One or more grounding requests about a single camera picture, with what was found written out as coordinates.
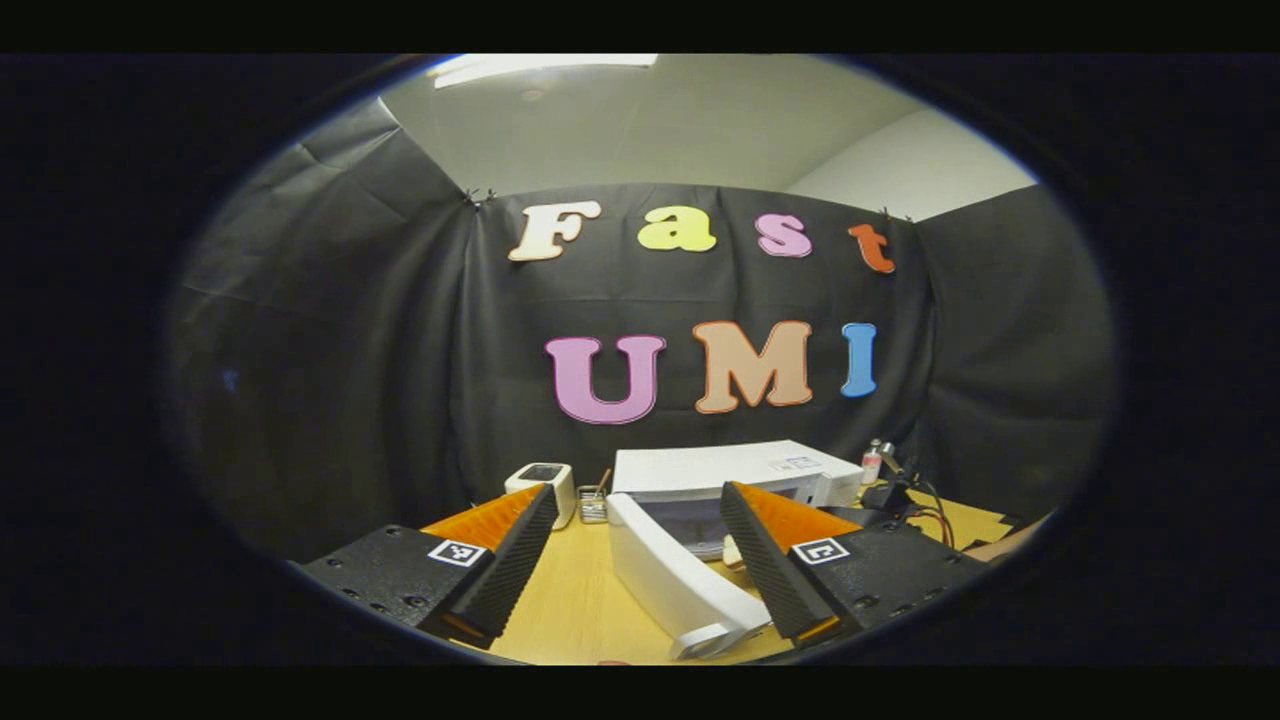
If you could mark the white toaster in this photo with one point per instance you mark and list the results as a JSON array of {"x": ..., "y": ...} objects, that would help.
[{"x": 565, "y": 505}]

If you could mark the black backdrop cloth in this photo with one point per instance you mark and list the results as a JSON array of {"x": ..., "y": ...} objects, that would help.
[{"x": 330, "y": 400}]

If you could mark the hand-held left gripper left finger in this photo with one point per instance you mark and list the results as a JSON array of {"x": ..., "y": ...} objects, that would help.
[{"x": 515, "y": 565}]

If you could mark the small clear bottle red label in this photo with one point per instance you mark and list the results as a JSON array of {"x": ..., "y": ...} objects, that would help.
[{"x": 871, "y": 468}]

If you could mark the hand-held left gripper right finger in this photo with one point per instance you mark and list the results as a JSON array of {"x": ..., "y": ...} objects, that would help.
[{"x": 765, "y": 565}]

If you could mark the white microwave oven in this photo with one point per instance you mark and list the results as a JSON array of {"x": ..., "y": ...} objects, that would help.
[{"x": 660, "y": 575}]

